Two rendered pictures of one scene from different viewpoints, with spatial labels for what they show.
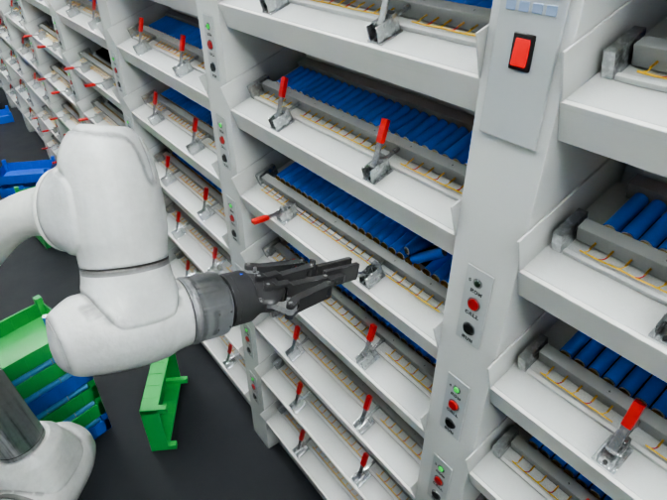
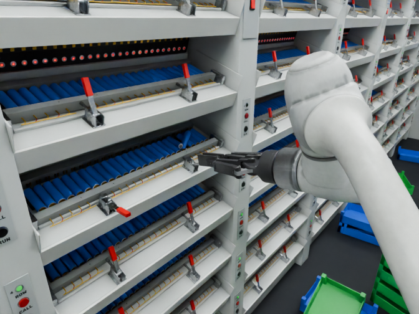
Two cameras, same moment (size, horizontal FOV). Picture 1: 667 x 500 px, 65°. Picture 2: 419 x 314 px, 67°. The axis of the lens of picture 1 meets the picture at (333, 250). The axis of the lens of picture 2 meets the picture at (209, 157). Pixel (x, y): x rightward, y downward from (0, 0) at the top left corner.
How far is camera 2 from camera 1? 1.12 m
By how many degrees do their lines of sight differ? 86
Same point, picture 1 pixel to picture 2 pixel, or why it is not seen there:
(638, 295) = (262, 76)
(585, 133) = (261, 27)
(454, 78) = (231, 21)
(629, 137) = (270, 23)
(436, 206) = (218, 91)
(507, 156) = (249, 44)
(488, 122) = (245, 33)
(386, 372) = (200, 219)
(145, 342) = not seen: hidden behind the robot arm
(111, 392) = not seen: outside the picture
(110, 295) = not seen: hidden behind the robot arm
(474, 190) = (242, 66)
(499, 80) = (247, 15)
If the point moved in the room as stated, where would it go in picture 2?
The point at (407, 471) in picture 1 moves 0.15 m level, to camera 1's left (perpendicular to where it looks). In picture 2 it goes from (219, 256) to (231, 288)
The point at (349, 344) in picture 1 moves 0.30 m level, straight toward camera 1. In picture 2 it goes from (179, 236) to (277, 225)
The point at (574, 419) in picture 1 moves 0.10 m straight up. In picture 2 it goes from (260, 133) to (262, 106)
